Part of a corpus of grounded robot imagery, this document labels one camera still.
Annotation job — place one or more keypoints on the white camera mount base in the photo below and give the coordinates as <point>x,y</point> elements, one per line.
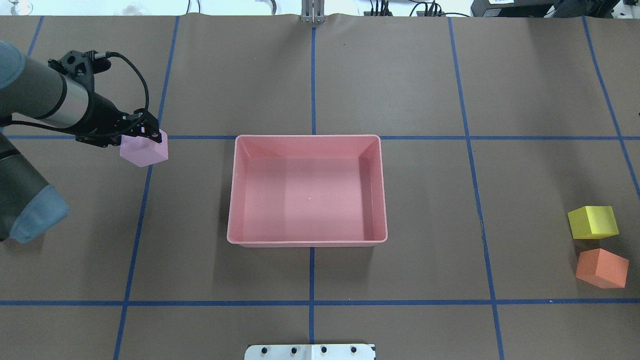
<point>335,351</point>

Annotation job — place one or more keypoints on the yellow foam block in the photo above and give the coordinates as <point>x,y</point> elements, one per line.
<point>592,223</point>

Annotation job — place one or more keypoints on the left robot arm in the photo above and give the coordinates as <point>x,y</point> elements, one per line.
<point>60,96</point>

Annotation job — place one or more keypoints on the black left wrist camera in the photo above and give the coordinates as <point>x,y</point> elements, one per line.
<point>76,64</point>

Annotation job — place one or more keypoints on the light pink foam block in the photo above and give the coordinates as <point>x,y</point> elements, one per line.
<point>143,151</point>

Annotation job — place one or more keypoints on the aluminium frame post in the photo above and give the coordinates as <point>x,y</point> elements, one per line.
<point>313,12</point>

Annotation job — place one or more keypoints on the pink plastic bin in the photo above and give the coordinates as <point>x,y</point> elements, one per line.
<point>307,191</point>

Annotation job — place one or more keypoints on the orange foam block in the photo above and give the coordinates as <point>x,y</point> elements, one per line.
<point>602,268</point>

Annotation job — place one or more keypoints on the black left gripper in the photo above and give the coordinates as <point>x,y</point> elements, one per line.
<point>101,116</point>

